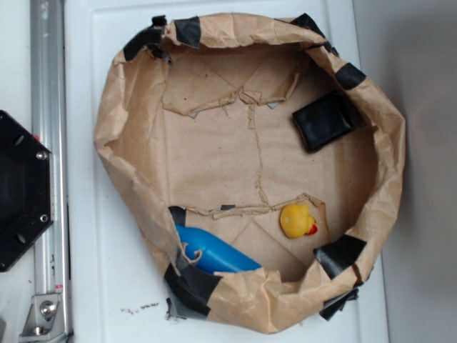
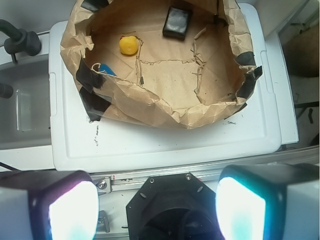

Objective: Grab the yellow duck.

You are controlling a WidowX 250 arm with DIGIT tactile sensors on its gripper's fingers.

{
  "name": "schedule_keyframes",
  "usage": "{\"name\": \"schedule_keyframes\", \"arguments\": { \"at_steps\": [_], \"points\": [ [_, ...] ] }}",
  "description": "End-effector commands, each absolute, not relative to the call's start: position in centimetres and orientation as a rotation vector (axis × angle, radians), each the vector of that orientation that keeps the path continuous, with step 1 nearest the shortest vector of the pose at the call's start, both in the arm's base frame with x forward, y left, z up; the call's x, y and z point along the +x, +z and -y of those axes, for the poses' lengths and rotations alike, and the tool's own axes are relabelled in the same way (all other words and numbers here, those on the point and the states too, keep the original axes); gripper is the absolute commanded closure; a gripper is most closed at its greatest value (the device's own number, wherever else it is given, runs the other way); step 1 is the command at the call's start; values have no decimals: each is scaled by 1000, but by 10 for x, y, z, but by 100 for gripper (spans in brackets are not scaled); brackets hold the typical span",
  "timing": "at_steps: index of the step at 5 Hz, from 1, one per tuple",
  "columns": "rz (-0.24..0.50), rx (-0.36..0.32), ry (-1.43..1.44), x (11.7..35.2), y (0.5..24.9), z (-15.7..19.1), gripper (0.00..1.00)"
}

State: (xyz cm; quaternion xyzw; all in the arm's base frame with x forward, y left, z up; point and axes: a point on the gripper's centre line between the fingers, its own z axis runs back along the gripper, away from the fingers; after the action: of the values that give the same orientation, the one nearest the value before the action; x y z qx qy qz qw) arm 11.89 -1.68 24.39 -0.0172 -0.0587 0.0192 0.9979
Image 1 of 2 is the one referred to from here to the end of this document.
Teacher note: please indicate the black square pouch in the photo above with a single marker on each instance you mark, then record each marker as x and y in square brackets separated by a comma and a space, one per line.
[323, 121]

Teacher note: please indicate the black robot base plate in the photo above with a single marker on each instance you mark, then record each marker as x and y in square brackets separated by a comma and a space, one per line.
[26, 196]

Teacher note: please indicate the brown paper bag tray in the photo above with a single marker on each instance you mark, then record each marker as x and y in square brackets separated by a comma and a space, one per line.
[195, 128]

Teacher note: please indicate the blue plastic cylinder toy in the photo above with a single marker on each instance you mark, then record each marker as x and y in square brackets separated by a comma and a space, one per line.
[212, 254]

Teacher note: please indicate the silver corner bracket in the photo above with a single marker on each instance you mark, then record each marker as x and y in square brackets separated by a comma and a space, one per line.
[45, 320]

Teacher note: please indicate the silver aluminium rail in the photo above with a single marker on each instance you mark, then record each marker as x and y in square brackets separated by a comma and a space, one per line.
[48, 115]

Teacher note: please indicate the yellow rubber duck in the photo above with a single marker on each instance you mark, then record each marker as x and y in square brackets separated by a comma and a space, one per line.
[296, 221]

